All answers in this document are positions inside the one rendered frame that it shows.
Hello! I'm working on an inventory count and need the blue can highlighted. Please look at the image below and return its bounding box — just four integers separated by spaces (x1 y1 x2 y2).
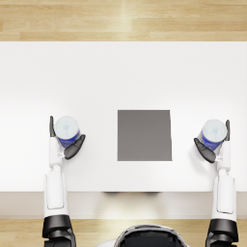
53 115 82 149
197 119 229 152

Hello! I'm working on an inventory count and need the dark grey square mat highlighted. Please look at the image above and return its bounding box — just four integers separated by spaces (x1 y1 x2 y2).
117 109 173 162

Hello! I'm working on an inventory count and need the dark round robot body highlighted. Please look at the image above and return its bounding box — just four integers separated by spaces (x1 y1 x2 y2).
96 224 191 247

